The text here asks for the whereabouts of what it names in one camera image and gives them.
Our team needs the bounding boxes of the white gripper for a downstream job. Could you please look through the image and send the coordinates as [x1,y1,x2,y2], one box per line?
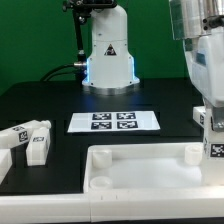
[184,28,224,131]

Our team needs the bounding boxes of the white desk tabletop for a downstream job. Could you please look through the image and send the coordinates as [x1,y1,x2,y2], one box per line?
[83,142,224,198]

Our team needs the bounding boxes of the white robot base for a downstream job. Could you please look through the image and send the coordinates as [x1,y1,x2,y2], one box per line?
[82,5,140,95]

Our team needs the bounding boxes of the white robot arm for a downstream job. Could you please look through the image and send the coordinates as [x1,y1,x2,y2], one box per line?
[169,0,224,132]

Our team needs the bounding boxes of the white marker sheet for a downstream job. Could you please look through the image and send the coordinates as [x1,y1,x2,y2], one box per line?
[68,111,160,133]

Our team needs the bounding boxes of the white block left edge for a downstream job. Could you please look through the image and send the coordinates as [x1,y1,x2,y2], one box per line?
[0,149,12,184]

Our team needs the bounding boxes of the white front rail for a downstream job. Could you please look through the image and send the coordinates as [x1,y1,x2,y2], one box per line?
[0,187,224,224]

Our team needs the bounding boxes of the black cables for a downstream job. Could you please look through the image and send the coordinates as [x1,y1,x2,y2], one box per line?
[40,63,84,82]

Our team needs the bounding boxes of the black camera stand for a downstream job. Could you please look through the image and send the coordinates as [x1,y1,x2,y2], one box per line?
[61,0,118,81]

